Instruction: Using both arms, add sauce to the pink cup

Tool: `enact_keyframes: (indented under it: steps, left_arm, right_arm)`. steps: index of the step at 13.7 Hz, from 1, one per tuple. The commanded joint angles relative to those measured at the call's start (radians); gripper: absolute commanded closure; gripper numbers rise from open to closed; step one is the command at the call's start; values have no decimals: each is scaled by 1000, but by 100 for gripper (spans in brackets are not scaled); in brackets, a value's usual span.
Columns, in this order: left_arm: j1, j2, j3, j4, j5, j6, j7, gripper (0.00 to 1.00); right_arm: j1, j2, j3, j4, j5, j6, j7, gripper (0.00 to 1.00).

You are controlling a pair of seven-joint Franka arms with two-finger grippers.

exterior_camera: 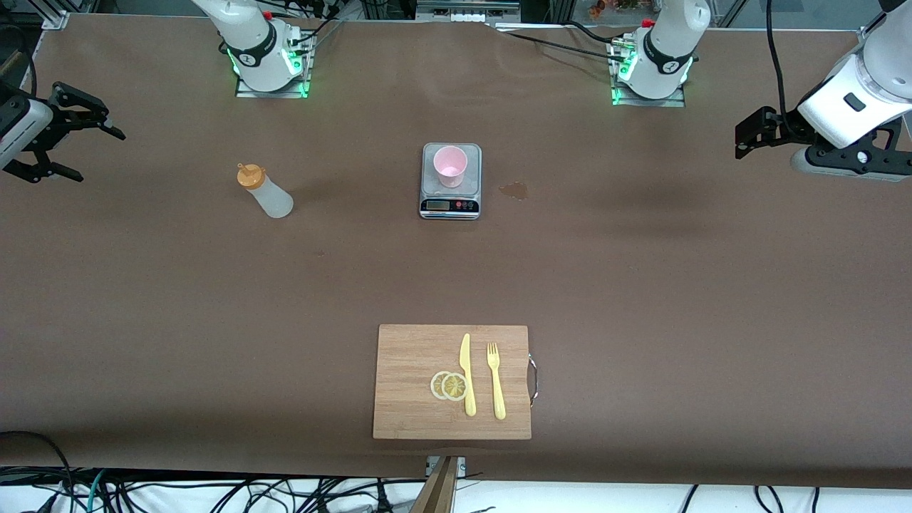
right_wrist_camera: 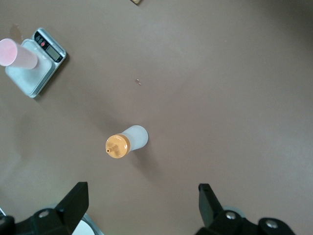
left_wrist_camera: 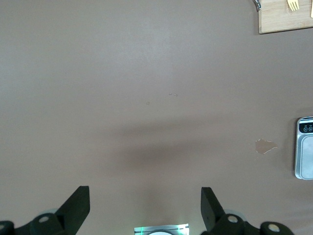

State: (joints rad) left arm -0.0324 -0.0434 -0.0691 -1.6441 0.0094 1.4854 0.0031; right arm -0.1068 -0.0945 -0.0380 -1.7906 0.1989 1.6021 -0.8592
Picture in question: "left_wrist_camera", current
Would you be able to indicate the wooden cutting board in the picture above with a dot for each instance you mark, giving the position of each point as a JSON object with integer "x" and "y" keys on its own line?
{"x": 276, "y": 22}

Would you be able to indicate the silver kitchen scale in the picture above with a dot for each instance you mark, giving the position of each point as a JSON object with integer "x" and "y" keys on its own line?
{"x": 305, "y": 159}

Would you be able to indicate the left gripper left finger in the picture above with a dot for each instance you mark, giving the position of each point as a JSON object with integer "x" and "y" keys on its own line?
{"x": 73, "y": 208}

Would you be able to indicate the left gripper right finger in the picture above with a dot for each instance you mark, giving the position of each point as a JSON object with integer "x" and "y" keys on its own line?
{"x": 211, "y": 210}

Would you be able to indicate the yellow plastic knife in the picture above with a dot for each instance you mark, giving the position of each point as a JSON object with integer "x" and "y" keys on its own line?
{"x": 311, "y": 12}

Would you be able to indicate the yellow plastic fork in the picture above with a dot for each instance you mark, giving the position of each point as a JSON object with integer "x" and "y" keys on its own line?
{"x": 293, "y": 5}

